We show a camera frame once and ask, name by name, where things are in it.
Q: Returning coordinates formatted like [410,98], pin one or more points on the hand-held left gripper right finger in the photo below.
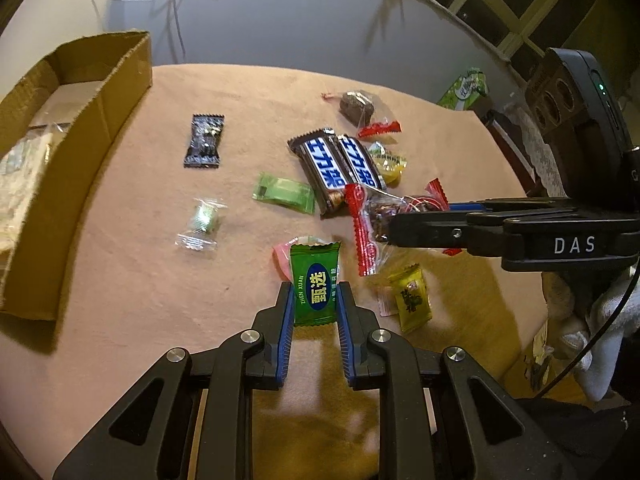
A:
[344,340]

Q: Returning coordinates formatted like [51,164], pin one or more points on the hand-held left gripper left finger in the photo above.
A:
[286,330]

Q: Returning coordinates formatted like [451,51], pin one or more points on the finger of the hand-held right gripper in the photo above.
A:
[430,232]
[465,206]

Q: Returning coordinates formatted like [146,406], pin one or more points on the bright green snack packet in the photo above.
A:
[315,285]

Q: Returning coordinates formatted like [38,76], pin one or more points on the red-ended clear nut bar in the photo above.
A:
[372,210]

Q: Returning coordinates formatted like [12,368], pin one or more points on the brown blue chocolate bar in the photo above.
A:
[360,160]
[320,170]

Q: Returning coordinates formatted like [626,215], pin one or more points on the translucent green candy packet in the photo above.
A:
[282,192]

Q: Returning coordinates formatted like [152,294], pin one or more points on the brown cardboard box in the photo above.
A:
[75,160]

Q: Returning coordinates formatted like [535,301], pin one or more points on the white lace cloth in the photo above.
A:
[540,155]

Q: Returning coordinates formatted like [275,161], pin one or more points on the small pink clear packet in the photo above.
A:
[386,302]

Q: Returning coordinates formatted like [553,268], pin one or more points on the pink candy packet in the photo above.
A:
[281,260]

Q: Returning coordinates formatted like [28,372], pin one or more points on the yellow snack packet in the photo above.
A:
[410,300]

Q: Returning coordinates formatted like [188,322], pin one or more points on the dark wooden furniture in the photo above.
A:
[505,140]

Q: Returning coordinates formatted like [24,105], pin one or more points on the yellow green candy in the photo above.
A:
[390,165]

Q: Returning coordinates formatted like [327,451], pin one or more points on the green tissue box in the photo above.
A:
[465,90]

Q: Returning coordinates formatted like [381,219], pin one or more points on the clear-wrapped green candy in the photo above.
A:
[204,217]

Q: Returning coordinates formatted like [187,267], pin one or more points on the clear-wrapped brown cake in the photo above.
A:
[356,105]

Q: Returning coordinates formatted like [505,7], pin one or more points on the peach tablecloth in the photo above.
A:
[150,260]

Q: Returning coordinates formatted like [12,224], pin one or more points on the yellow printed paper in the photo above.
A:
[540,355]

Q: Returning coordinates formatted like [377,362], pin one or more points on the black patterned candy packet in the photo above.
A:
[204,142]

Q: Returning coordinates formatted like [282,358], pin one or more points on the pale snack packets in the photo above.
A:
[22,175]

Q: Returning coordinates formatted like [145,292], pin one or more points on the pale window frame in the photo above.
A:
[505,5]

